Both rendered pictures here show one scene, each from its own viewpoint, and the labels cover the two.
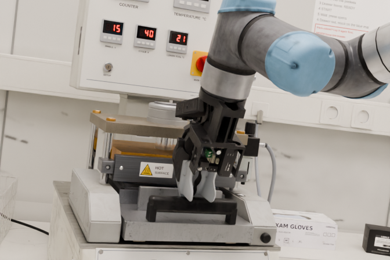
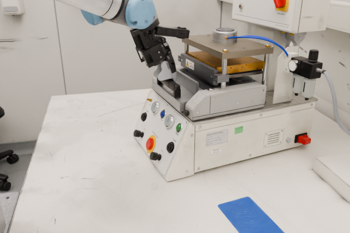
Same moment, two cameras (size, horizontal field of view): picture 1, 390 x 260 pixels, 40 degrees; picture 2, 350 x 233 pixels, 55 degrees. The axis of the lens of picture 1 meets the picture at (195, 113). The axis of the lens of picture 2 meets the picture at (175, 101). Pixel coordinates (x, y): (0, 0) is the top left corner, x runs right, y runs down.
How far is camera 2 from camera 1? 1.32 m
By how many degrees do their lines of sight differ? 85
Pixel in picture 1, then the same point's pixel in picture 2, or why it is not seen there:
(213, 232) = (169, 98)
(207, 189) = (165, 74)
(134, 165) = (184, 60)
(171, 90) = (266, 21)
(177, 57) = not seen: outside the picture
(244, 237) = (177, 106)
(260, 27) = not seen: outside the picture
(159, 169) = (190, 64)
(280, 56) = not seen: hidden behind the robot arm
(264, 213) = (197, 100)
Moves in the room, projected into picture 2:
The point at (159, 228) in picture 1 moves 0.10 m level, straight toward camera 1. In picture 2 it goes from (159, 88) to (128, 89)
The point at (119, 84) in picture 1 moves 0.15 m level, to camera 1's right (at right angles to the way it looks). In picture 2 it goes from (245, 16) to (258, 23)
